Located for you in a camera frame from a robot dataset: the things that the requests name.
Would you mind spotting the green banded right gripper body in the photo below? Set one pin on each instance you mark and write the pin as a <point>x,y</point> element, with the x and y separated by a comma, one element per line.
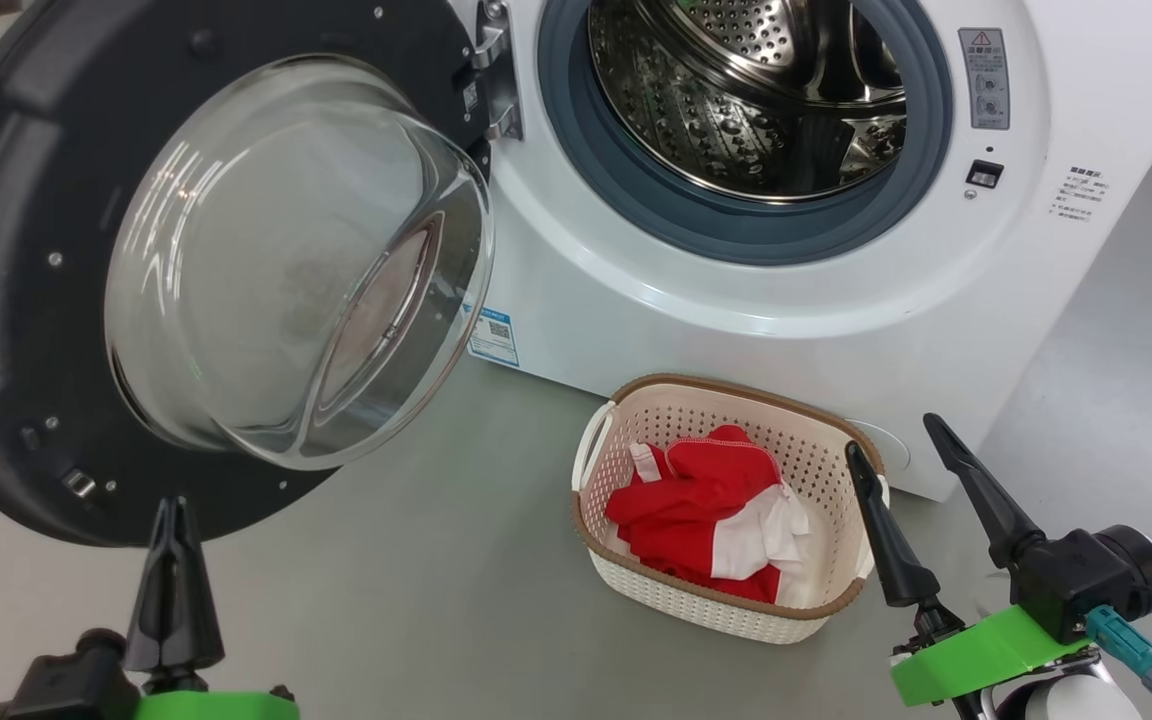
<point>976,660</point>

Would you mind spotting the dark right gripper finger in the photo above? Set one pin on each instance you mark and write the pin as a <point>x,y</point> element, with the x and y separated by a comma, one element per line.
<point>1001,525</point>
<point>896,560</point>

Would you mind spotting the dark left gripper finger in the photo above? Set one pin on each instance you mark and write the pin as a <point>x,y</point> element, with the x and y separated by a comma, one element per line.
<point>194,620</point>
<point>156,620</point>

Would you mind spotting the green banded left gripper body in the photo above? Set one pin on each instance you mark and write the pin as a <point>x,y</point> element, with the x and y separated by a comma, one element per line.
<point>226,706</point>

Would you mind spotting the red and white garment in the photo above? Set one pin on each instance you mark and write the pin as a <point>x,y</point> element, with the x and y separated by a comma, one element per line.
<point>696,510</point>

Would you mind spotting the cream perforated basket brown rim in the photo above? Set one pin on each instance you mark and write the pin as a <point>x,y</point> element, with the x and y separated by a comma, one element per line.
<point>736,610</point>

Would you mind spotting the white front-load washing machine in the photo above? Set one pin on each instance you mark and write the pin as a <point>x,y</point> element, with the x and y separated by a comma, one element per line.
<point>716,300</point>

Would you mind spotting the black door latch socket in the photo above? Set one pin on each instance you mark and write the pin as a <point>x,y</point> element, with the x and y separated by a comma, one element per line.
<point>984,174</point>

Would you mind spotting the grey rubber door gasket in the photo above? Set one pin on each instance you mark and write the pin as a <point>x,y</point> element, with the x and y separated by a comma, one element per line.
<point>576,130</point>

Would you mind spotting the metal washer door hinge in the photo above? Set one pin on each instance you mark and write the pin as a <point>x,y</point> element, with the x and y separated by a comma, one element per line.
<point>498,90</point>

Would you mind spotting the white round filter cover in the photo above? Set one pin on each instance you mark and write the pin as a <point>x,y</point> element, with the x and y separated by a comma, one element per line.
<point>894,445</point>

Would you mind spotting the small printed text label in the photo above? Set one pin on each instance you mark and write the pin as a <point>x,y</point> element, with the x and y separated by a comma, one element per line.
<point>1079,193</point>

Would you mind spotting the blue white energy label sticker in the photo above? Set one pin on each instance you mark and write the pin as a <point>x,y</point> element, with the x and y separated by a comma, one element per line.
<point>494,337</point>

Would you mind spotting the grey warning label sticker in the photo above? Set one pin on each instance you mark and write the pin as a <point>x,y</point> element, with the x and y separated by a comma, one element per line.
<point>984,80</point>

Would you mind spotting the perforated steel washer drum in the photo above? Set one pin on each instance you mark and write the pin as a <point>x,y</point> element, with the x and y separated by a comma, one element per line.
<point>696,110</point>

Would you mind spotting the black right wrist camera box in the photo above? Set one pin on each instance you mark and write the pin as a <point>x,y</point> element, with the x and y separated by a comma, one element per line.
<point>1086,580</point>

